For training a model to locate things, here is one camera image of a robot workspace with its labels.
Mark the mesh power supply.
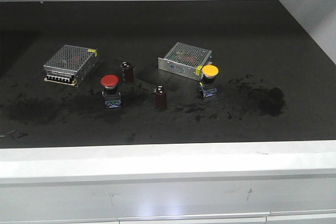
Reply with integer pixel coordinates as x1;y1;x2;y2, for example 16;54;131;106
157;42;212;81
44;45;100;87

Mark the front dark red capacitor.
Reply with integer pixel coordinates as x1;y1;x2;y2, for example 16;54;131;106
154;86;167;110

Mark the left mesh power supply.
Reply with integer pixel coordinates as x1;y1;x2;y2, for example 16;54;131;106
44;45;100;87

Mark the rear dark red capacitor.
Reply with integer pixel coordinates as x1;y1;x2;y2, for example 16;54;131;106
120;61;134;84

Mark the white cabinet front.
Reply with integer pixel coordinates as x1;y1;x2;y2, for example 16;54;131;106
1;140;335;223

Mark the dark red capacitor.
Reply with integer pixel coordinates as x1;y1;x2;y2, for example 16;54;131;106
120;61;134;84
154;86;167;110

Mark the right mesh power supply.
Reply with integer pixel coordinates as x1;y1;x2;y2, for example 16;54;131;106
157;42;212;81

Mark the yellow mushroom push button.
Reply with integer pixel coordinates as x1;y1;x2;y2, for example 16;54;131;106
198;65;219;98

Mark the red mushroom push button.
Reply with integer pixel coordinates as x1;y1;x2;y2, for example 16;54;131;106
101;74;122;109

